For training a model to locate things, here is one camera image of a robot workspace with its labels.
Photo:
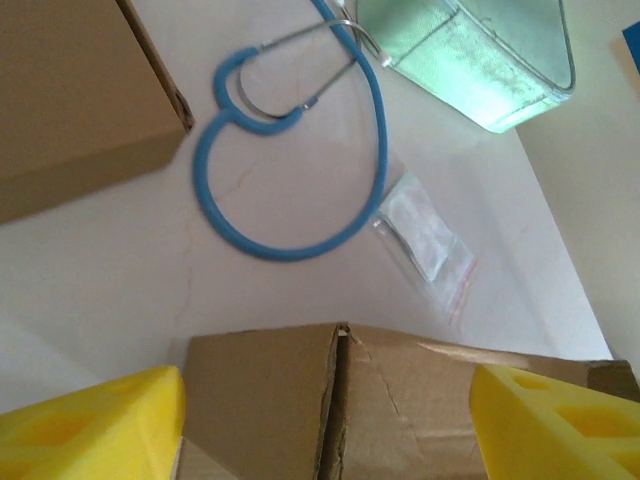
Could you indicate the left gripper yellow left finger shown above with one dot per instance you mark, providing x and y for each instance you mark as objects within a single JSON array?
[{"x": 90, "y": 435}]

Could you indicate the blue stethoscope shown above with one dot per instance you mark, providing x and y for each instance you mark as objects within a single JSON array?
[{"x": 382, "y": 145}]

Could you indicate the small clear plastic bag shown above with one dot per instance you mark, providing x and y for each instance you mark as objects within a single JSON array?
[{"x": 420, "y": 225}]

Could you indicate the brown cardboard box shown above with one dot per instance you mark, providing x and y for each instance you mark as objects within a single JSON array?
[
  {"x": 75, "y": 100},
  {"x": 400, "y": 400}
]

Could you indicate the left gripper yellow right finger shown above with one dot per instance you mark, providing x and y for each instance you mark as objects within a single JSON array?
[{"x": 560, "y": 440}]

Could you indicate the mint green zip case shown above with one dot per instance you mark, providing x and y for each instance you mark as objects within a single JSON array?
[{"x": 475, "y": 50}]

